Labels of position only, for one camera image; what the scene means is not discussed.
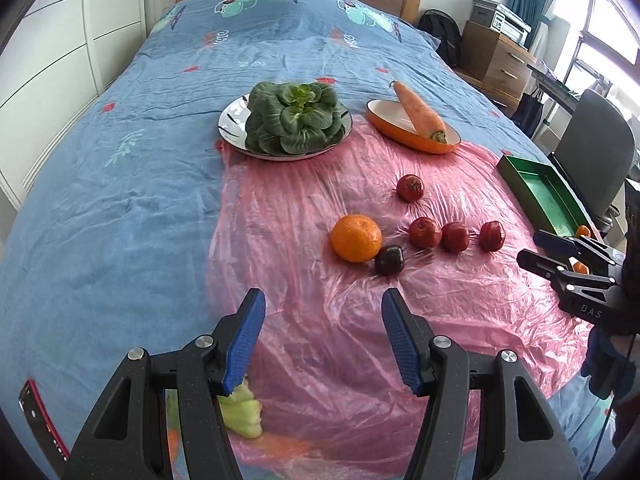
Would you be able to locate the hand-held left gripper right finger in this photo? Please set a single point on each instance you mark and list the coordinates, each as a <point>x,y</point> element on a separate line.
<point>400,340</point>

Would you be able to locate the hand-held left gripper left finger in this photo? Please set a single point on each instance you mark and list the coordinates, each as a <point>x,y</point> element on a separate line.
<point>245,340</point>

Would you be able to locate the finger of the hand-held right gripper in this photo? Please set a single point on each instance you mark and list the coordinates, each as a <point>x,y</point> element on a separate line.
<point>555,242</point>
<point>540,262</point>

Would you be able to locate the orange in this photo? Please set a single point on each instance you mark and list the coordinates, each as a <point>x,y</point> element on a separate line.
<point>356,238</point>
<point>580,267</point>
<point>582,231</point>

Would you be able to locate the green tray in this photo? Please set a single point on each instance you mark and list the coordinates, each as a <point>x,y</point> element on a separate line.
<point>545,195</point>

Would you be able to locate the red plum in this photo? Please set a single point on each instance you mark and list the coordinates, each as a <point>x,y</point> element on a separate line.
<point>425,232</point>
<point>410,187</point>
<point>455,236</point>
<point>492,235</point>

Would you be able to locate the dark plum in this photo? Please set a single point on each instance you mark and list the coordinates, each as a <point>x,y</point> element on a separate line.
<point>389,260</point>

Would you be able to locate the person's right hand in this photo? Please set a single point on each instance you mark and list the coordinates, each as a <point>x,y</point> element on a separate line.
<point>602,360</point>

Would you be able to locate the pale bok choy piece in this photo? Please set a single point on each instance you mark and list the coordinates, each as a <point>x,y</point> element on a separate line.
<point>245,415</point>

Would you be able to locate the pink plastic sheet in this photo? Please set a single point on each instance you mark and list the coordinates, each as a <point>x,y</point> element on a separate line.
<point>325,360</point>

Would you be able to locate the grey office chair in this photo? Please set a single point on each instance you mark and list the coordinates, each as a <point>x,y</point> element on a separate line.
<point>595,140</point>

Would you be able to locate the black hanging bag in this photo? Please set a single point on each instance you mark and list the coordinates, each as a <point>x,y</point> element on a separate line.
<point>530,110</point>

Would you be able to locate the cluttered desk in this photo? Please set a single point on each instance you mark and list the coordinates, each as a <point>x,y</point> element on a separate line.
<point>550,80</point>

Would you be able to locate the carrot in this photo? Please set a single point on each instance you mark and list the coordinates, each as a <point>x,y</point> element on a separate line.
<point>417,110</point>

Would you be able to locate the wooden drawer cabinet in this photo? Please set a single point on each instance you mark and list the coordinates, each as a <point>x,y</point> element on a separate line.
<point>495,60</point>

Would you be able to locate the orange plate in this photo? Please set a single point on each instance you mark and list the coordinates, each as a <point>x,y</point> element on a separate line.
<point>385,112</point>

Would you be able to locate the white plate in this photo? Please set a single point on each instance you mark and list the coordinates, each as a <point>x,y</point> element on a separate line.
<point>232,125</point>

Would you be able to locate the red smartphone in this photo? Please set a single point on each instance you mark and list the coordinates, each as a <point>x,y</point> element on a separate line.
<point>40,420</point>

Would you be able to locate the green bok choy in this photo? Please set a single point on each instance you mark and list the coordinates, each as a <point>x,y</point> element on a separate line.
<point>290,120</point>

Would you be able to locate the white printer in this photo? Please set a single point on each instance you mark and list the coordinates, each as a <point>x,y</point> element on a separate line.
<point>500,17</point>

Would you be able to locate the black backpack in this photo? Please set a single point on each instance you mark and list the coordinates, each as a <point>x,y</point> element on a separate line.
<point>442,35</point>

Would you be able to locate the window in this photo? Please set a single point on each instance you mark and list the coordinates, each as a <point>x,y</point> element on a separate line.
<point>600,10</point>

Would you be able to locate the white wardrobe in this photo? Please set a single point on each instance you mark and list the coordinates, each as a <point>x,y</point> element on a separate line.
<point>60,35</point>

